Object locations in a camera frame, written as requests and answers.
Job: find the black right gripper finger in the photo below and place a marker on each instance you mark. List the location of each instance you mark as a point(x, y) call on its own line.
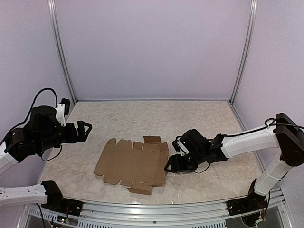
point(170, 168)
point(173, 160)

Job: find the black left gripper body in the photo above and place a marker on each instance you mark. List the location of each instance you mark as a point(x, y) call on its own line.
point(51, 138)

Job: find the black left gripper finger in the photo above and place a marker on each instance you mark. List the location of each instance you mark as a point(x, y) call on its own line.
point(82, 134)
point(83, 125)

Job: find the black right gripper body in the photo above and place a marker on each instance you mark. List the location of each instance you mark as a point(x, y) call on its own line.
point(190, 163)

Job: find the brown cardboard box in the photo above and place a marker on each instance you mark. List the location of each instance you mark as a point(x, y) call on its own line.
point(137, 165)

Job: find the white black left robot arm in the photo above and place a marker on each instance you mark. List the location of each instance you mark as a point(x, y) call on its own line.
point(46, 129)

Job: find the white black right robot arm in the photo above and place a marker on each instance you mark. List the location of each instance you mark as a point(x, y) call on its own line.
point(280, 132)

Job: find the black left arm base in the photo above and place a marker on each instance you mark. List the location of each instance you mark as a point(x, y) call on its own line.
point(61, 202)

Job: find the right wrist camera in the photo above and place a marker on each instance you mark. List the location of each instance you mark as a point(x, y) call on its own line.
point(179, 147)

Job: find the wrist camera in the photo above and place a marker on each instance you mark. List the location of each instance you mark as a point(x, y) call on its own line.
point(179, 147)
point(62, 109)

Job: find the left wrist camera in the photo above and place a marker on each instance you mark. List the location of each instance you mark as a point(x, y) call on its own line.
point(62, 109)

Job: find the aluminium front rail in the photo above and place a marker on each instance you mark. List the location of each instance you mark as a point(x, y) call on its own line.
point(212, 214)

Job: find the right aluminium frame post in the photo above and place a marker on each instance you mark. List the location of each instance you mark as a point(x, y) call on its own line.
point(245, 51)

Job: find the aluminium frame post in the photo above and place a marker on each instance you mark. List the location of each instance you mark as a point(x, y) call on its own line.
point(60, 50)
point(245, 51)

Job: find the left aluminium frame post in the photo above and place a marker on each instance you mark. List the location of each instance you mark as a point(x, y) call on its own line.
point(60, 50)

